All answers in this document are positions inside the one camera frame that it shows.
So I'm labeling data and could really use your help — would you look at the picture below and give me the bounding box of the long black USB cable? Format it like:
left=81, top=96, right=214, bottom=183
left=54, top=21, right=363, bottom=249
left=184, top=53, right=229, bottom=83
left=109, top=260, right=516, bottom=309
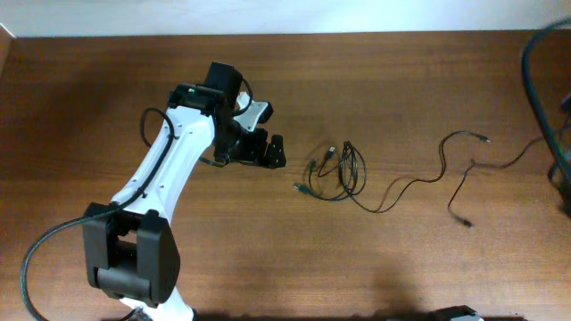
left=352, top=129, right=492, bottom=215

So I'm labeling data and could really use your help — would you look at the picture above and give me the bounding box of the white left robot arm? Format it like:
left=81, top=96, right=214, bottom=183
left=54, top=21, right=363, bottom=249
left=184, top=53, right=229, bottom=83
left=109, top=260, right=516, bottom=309
left=82, top=62, right=286, bottom=320

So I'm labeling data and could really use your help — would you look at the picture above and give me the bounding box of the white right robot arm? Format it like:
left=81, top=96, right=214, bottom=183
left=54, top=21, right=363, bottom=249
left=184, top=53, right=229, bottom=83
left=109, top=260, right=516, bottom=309
left=428, top=305, right=484, bottom=321

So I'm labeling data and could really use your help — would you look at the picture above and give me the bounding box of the short black USB cable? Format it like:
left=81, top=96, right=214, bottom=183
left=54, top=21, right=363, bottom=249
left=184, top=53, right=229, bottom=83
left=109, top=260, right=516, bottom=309
left=446, top=136, right=545, bottom=228

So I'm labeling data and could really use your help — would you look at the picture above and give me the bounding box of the black USB cable bundle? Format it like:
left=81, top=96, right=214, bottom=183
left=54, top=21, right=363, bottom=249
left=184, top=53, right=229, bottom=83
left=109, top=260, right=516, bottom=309
left=293, top=140, right=368, bottom=202

